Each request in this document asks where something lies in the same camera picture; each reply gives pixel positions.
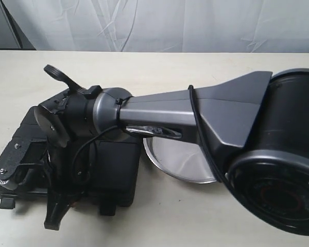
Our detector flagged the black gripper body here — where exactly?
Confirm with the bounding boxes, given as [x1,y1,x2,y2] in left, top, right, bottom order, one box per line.
[34,86,100,229]

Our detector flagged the black plastic tool case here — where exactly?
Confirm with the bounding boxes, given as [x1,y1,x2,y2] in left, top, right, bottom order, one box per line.
[0,108,142,216]

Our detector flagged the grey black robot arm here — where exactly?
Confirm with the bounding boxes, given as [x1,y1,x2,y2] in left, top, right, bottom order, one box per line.
[34,65,309,236]

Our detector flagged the round stainless steel pan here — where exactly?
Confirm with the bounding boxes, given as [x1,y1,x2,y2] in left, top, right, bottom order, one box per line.
[143,137,217,184]

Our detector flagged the white backdrop curtain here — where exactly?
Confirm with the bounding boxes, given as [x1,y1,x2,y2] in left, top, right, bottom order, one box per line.
[0,1,309,52]

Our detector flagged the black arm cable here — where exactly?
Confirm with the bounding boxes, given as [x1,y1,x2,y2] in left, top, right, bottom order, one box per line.
[73,86,237,204]

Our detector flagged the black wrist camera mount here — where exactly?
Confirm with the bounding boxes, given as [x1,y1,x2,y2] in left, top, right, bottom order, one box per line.
[0,137,46,190]

